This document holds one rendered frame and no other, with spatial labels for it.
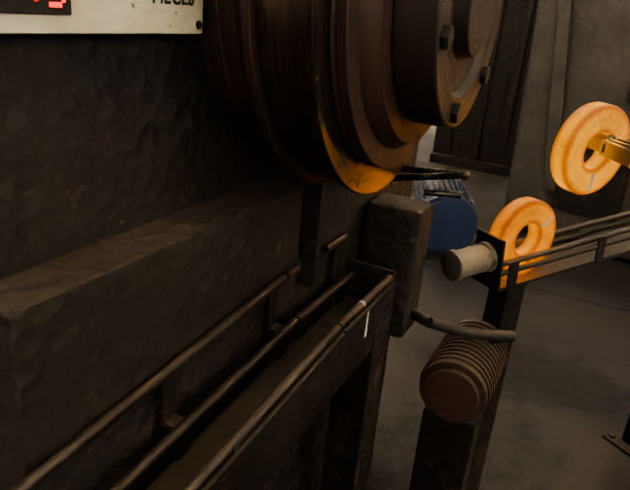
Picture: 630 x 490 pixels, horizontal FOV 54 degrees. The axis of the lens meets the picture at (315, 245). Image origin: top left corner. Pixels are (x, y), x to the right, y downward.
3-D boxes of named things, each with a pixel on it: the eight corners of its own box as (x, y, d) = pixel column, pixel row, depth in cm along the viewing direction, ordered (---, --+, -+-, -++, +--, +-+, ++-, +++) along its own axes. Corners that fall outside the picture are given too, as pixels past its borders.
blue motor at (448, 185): (407, 260, 295) (418, 191, 282) (405, 222, 348) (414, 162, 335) (472, 267, 292) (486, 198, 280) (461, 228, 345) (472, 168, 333)
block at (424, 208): (346, 324, 113) (361, 198, 104) (363, 308, 119) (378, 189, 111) (402, 341, 108) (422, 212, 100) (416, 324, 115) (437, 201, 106)
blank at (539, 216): (498, 284, 126) (510, 291, 124) (476, 230, 117) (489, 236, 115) (549, 236, 129) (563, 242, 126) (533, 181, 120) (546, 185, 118)
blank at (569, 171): (560, 105, 101) (576, 110, 98) (623, 98, 107) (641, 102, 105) (542, 194, 107) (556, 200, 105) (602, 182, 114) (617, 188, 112)
